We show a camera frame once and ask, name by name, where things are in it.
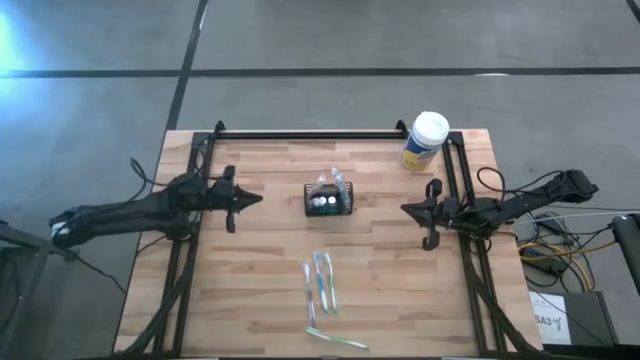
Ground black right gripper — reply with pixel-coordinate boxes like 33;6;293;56
400;178;464;251

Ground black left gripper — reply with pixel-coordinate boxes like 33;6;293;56
202;165;264;235

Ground green toothbrush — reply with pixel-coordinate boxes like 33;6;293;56
305;325;371;351
322;249;343;314

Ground purple toothbrush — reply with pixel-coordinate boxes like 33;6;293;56
302;263;317;327

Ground yellow blue wipes canister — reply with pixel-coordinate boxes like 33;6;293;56
401;110;450;173

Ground black power adapter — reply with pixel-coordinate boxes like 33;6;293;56
522;247;569;276

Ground white paper label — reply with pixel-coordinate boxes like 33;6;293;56
529;292;572;345

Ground dark grey computer case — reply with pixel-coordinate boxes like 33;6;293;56
528;290;621;347

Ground black cylindrical bar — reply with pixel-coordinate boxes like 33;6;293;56
610;213;640;296

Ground black metal stand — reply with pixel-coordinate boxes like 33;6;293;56
0;219;81;360

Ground black wire caddy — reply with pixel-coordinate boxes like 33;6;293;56
303;182;355;217

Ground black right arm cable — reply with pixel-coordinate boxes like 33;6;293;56
476;166;569;204

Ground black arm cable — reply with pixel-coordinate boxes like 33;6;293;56
128;157;174;190
476;166;569;204

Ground black aluminium extrusion frame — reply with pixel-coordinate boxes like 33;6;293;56
113;119;544;359

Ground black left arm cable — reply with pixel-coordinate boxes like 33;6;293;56
128;157;174;190

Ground yellow cable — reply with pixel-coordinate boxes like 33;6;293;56
518;240;617;294

